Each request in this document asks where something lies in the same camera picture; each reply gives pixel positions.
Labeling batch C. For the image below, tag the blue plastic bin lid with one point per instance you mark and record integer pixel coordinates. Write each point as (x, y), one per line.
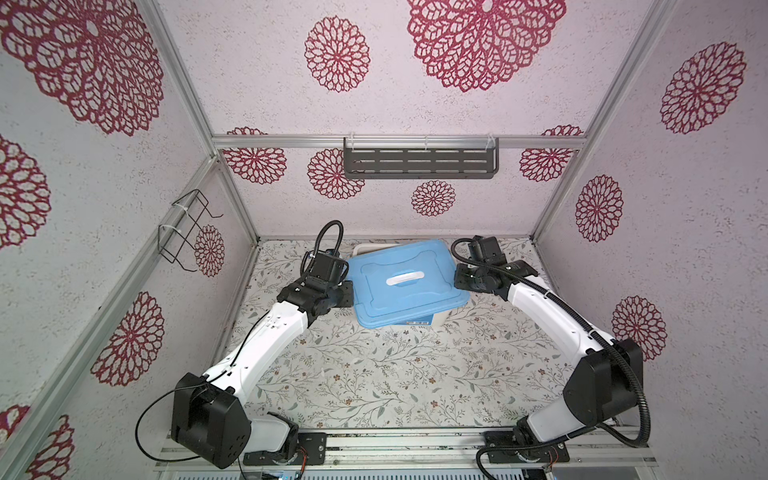
(405, 282)

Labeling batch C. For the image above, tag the black wire wall rack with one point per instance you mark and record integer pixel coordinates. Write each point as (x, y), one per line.
(193, 242)

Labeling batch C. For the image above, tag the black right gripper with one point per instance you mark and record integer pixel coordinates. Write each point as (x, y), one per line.
(460, 270)

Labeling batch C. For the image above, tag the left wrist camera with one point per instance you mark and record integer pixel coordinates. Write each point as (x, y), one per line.
(326, 267)

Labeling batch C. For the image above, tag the dark grey wall shelf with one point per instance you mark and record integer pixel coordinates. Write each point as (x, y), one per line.
(424, 163)

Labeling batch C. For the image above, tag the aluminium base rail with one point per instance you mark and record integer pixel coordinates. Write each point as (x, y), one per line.
(455, 448)

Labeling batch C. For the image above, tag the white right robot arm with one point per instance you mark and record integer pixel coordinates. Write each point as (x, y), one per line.
(605, 390)

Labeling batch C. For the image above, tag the white plastic bin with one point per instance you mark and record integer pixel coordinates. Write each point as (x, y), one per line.
(414, 321)

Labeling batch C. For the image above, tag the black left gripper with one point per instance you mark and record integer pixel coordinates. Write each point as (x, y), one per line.
(348, 299)

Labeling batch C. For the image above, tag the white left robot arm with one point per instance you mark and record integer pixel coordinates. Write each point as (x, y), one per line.
(208, 416)

